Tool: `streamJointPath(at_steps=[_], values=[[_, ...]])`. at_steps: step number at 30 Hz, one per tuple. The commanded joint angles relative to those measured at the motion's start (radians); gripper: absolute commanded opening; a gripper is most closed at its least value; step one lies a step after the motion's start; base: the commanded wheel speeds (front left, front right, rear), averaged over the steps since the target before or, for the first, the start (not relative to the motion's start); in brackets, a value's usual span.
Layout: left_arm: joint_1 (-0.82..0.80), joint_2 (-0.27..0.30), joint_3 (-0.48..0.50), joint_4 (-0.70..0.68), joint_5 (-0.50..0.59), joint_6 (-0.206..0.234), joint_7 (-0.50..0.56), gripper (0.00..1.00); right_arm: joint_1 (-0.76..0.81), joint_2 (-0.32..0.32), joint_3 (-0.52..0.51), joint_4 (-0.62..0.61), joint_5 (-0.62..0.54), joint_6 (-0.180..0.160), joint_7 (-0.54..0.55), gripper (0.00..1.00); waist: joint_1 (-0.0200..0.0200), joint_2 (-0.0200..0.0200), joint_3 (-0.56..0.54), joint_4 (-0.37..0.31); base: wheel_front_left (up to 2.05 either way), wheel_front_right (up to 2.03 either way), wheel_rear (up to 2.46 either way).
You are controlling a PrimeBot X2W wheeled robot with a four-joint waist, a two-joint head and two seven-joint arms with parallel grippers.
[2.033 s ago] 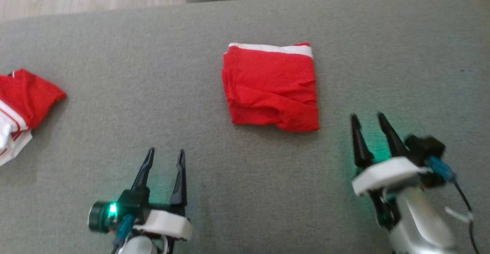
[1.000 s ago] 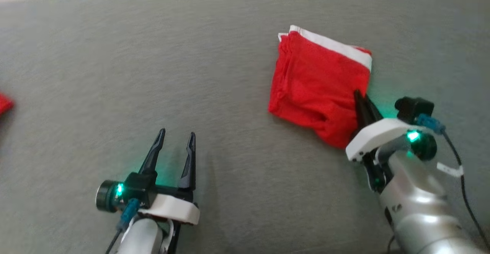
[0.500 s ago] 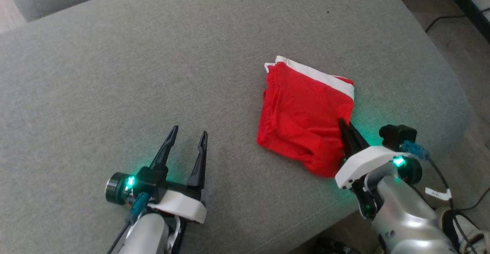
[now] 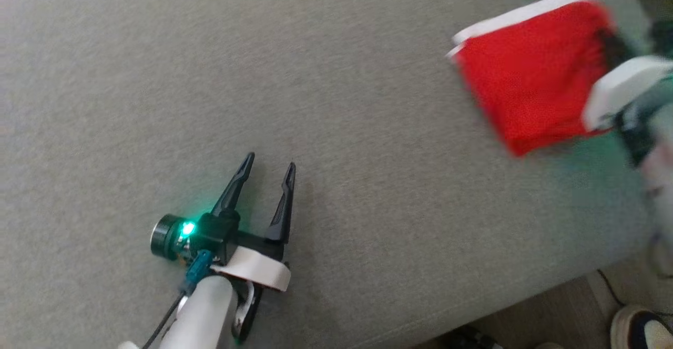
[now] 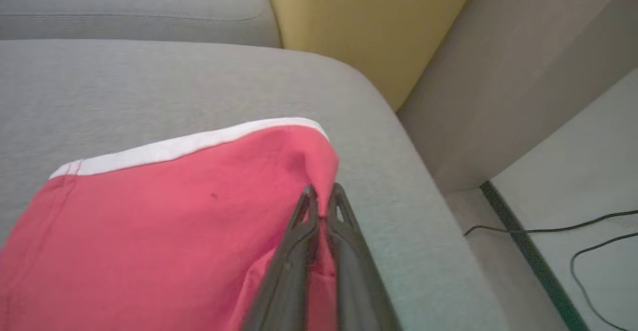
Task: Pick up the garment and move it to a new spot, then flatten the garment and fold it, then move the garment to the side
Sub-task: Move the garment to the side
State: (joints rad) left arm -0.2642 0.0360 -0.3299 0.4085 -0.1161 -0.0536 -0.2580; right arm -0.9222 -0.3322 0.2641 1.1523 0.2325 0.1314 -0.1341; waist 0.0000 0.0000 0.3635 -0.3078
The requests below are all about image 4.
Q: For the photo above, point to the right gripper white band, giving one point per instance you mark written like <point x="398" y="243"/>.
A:
<point x="620" y="86"/>

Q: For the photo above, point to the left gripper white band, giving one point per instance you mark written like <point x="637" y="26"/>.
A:
<point x="257" y="270"/>

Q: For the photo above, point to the red basketball jersey white trim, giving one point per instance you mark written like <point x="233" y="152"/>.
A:
<point x="526" y="75"/>

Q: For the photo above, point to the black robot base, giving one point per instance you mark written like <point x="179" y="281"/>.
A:
<point x="470" y="339"/>

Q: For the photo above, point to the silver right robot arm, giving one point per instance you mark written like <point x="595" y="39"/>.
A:
<point x="660" y="202"/>

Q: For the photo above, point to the large grey sofa seat cushion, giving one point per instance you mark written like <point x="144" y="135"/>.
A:
<point x="368" y="181"/>

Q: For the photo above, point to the white and dark shoe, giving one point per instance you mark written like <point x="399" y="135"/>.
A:
<point x="639" y="330"/>

